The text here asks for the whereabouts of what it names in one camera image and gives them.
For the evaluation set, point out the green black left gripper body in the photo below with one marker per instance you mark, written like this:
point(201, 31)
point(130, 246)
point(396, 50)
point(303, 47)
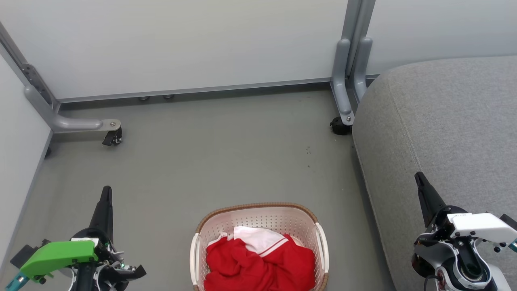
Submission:
point(60, 252)

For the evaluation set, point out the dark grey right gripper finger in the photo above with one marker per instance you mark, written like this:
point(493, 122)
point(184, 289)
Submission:
point(429, 200)

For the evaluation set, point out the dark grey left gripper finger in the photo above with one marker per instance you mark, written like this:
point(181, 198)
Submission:
point(105, 214)

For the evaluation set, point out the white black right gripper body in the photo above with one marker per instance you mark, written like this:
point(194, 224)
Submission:
point(480, 226)

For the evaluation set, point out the red and white garment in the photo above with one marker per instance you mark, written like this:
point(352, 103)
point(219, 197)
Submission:
point(258, 266)

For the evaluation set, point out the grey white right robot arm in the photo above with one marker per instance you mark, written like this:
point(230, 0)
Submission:
point(456, 266)

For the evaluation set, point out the grey fabric sofa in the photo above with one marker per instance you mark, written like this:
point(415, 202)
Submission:
point(448, 129)

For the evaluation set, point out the black caster wheel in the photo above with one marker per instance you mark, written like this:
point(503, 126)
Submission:
point(113, 138)
point(340, 126)

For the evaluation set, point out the grey curved partition leg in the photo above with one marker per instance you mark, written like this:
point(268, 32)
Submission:
point(68, 123)

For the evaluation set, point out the white perforated laundry basket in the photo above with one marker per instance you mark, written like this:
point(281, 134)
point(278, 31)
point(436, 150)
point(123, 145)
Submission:
point(258, 216)

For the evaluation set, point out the grey double partition leg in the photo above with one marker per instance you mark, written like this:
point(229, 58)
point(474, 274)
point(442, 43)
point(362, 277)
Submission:
point(347, 68)

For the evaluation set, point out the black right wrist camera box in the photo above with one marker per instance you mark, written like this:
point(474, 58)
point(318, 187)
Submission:
point(509, 221)

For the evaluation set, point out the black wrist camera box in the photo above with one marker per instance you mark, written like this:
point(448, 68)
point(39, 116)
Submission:
point(509, 221)
point(25, 254)

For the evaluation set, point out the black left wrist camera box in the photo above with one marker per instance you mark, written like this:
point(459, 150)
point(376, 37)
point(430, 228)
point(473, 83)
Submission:
point(25, 254)

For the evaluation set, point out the grey partition bottom rail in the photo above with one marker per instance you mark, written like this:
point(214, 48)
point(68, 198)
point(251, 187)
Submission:
point(202, 89)

